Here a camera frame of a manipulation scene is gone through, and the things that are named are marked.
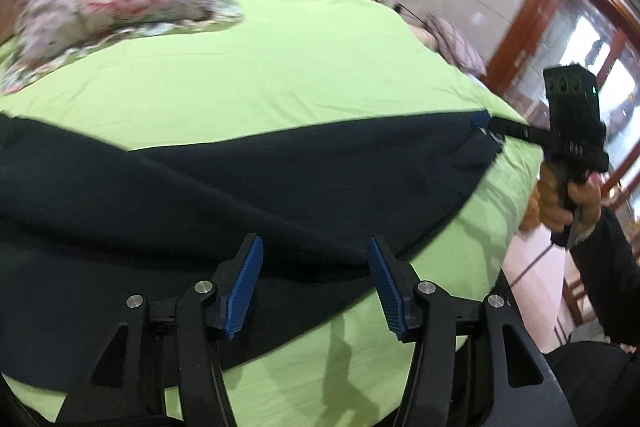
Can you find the black pants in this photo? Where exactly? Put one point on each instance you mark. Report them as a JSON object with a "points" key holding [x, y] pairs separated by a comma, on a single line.
{"points": [[85, 225]]}

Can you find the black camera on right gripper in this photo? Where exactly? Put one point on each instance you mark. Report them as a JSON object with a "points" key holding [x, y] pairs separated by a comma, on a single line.
{"points": [[572, 95]]}

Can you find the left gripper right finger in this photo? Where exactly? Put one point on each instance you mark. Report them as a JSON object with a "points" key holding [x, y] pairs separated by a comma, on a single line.
{"points": [[420, 313]]}

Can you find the right forearm dark sleeve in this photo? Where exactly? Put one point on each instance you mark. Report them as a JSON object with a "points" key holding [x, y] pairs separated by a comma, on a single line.
{"points": [[601, 380]]}

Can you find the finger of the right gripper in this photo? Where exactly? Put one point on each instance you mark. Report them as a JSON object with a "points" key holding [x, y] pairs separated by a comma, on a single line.
{"points": [[522, 132], [481, 120]]}

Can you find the wooden glass door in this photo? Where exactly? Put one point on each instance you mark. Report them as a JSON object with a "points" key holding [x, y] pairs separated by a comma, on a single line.
{"points": [[602, 36]]}

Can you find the green bed sheet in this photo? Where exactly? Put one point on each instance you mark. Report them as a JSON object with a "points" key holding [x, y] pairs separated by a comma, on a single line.
{"points": [[287, 63]]}

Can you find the right hand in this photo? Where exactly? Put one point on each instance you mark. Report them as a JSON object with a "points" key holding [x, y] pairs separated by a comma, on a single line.
{"points": [[554, 216]]}

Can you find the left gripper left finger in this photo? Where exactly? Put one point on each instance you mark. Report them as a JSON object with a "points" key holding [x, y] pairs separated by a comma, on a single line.
{"points": [[212, 310]]}

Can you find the pink plaid pillow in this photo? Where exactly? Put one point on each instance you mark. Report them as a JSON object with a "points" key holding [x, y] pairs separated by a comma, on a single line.
{"points": [[454, 48]]}

